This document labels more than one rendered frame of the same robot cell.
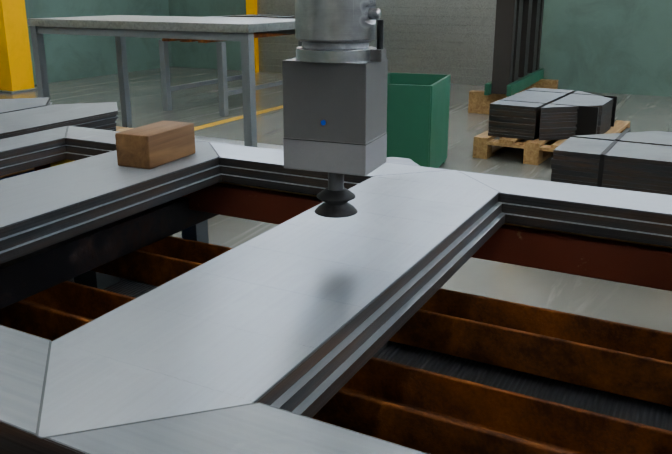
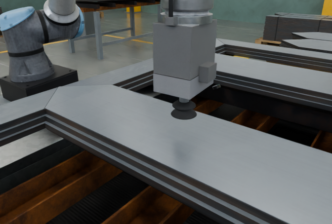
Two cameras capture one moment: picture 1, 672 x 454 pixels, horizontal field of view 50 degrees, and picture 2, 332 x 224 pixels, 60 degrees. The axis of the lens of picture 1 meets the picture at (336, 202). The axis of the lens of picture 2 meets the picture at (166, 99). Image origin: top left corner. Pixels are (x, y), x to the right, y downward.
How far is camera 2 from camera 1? 86 cm
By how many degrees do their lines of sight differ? 93
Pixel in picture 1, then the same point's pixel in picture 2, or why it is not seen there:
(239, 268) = (159, 108)
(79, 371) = (88, 88)
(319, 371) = (63, 125)
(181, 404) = (55, 99)
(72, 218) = (251, 84)
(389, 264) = (147, 146)
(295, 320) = (96, 117)
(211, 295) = (131, 103)
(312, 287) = (127, 123)
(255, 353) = (75, 109)
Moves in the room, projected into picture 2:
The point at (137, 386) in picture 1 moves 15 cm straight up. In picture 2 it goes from (71, 94) to (62, 27)
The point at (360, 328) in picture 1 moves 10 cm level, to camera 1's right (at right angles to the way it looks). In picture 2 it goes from (90, 136) to (61, 171)
